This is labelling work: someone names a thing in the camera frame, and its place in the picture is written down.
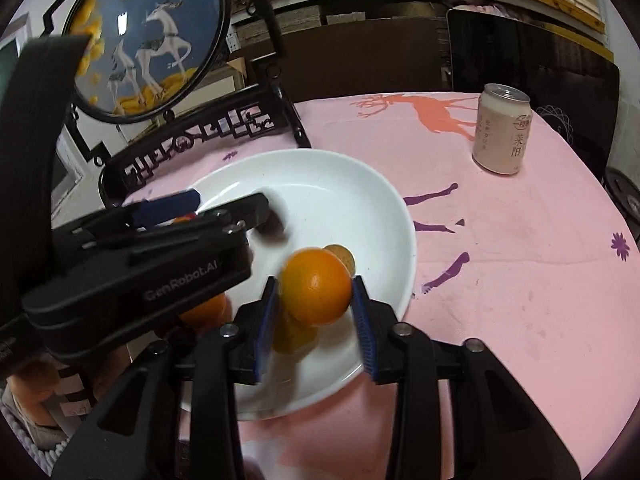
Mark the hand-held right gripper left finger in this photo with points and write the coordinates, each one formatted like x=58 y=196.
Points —
x=267 y=330

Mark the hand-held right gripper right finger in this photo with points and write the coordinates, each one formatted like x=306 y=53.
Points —
x=362 y=330

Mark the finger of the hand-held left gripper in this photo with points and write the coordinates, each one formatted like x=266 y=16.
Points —
x=235 y=215
x=167 y=206

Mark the dark brown wrinkled fruit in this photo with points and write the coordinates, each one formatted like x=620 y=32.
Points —
x=274 y=227

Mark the smooth orange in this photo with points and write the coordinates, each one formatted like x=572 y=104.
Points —
x=315 y=285

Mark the large tangerine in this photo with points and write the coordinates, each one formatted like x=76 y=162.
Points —
x=205 y=310

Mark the small tan longan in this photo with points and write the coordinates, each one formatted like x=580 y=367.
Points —
x=346 y=257

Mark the white oval plate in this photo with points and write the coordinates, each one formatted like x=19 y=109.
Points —
x=325 y=200

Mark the person's left hand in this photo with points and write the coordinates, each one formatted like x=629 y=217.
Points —
x=32 y=385

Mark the pink printed tablecloth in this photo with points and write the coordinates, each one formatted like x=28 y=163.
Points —
x=500 y=285

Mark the round deer screen ornament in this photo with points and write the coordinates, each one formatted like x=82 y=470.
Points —
x=150 y=25

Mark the pale drink can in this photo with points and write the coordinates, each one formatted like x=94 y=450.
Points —
x=502 y=135

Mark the dark round object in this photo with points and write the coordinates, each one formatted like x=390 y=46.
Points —
x=622 y=195

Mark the black flat panel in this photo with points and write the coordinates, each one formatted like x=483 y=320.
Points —
x=525 y=50

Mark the light wooden picture frame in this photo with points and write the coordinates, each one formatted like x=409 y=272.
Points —
x=225 y=77

